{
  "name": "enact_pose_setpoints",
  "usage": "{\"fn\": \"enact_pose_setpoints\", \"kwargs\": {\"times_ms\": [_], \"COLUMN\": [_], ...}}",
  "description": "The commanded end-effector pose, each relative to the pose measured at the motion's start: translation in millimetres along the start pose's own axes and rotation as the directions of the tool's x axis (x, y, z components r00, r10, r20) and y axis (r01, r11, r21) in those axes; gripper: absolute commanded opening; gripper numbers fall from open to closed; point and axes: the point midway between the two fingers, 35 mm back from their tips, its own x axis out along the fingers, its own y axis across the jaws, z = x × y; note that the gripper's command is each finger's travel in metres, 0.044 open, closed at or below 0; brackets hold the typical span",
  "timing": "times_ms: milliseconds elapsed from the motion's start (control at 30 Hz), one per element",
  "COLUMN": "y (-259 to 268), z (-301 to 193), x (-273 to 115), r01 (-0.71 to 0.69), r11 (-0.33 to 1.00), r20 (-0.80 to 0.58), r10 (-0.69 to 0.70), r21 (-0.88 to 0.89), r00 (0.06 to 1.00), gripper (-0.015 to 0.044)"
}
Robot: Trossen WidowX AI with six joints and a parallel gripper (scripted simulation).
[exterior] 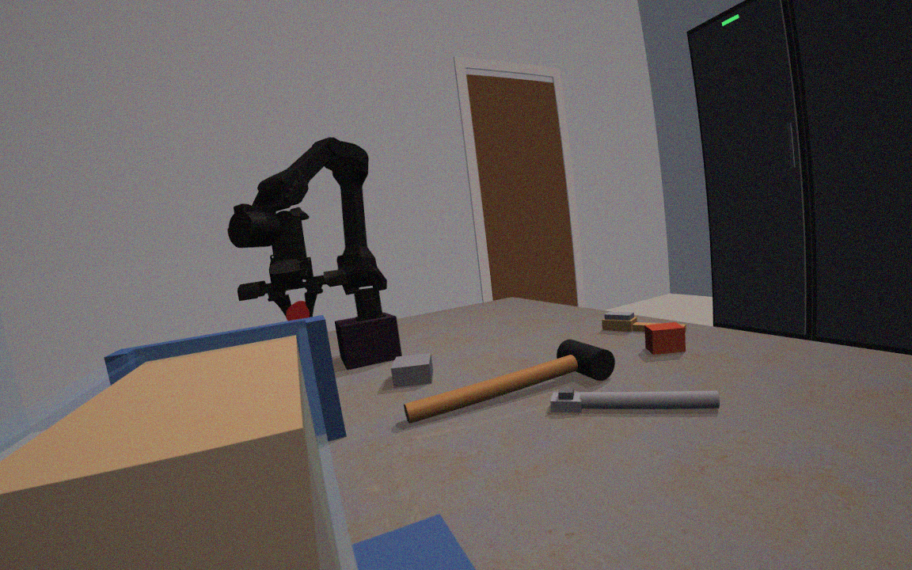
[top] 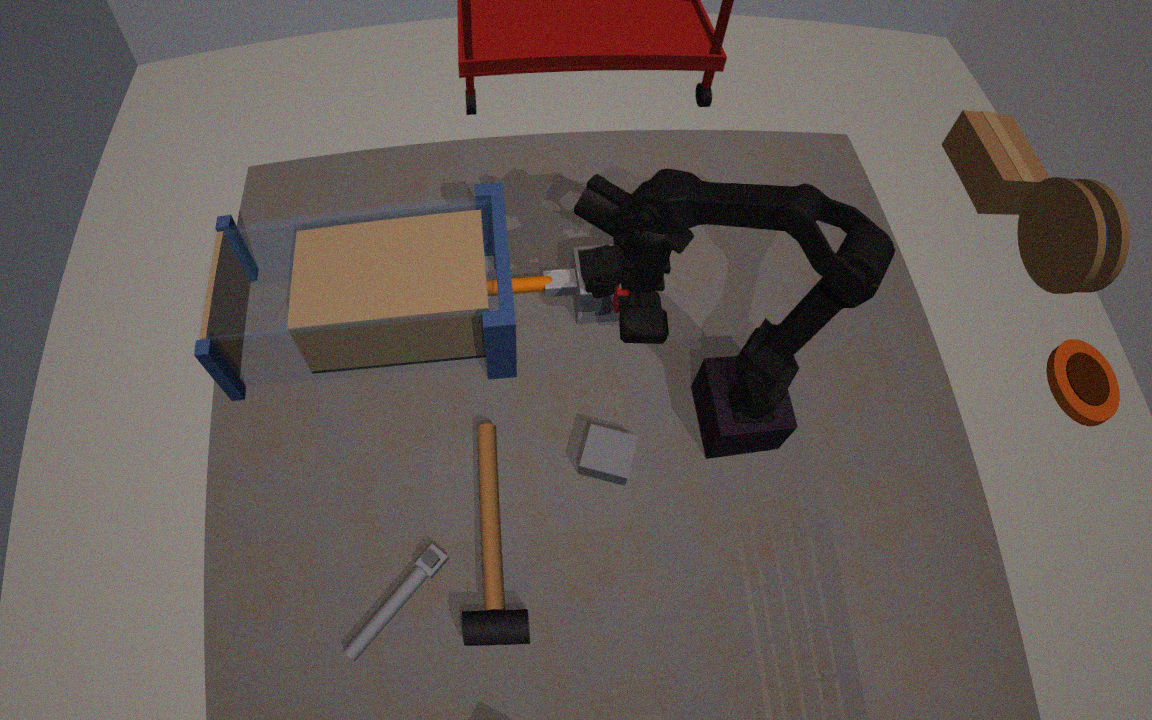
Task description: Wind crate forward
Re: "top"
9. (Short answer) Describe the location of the grey metal rod with square end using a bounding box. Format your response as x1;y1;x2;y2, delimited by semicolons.
343;544;449;661

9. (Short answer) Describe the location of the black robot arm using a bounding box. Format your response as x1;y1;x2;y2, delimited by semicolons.
574;169;895;423

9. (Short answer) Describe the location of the wooden-handled black mallet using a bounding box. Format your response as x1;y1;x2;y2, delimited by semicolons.
461;423;530;646

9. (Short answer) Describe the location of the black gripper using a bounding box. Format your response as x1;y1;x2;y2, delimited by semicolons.
613;229;670;344

